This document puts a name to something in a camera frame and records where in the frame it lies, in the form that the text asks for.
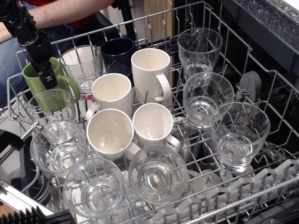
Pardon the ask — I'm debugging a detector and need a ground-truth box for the navy blue mug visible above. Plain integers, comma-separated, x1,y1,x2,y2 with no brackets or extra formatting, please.
100,37,135,86

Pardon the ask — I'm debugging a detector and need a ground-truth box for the green ceramic mug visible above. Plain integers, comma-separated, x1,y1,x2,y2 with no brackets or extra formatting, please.
22,57,80,112

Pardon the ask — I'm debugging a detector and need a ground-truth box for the small white mug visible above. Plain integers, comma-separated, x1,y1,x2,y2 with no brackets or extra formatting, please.
132,103,180,151

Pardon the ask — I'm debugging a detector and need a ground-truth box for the wide white mug front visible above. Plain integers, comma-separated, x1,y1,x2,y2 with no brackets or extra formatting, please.
85,108,141,161

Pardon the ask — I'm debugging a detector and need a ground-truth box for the clear glass back right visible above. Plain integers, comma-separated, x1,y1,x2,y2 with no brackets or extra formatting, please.
178,28,223,80

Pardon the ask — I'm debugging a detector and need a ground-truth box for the grey plastic cutlery shelf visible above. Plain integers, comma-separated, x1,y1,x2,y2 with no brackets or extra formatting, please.
139,159,299,224

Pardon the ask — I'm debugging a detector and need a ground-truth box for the clear glass before green mug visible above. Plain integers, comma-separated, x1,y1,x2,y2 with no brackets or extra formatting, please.
25,89,76,126

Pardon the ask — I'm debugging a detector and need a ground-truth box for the grey wire dishwasher rack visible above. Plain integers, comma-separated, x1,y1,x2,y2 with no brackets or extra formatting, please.
6,0,299,224

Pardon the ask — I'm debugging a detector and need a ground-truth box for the person's forearm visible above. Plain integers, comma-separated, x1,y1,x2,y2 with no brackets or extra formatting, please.
25,0,120,30

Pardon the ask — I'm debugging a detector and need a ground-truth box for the white mug middle left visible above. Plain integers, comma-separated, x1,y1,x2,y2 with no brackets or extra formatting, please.
85,73,133,121

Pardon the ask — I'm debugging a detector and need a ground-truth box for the clear glass front right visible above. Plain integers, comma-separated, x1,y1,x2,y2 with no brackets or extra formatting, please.
210,102,271,173

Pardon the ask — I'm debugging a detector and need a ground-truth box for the clear glass middle right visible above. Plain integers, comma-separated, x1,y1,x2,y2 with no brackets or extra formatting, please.
183,72,235,130

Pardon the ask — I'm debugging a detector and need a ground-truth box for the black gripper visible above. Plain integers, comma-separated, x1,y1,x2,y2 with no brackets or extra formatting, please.
4,4,58,90

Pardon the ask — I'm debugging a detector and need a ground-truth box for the clear glass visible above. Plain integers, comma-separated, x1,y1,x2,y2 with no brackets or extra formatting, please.
128,145,188,205
178,28,223,80
30,120,89,177
210,102,271,173
183,72,235,130
63,158,124,219
59,45,104,99

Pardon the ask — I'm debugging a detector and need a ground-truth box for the person's leg in jeans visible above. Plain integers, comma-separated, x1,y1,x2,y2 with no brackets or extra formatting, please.
0,22,84,107

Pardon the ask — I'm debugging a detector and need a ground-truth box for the tall white mug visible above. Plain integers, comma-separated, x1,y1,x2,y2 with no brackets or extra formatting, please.
131,48,171,104

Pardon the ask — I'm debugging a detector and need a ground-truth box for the clear glass front centre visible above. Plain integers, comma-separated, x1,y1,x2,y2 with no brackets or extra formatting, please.
128,145,188,205

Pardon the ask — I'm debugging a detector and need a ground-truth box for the black metal clamp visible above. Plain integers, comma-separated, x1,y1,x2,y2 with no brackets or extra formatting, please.
0,114,44,165

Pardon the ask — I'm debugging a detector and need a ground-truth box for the grey plastic rack roller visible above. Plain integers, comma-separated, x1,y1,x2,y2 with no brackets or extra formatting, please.
237,71,262,102

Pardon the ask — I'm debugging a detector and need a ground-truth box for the clear glass back left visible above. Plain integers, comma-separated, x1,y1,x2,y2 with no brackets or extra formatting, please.
59,45,104,99

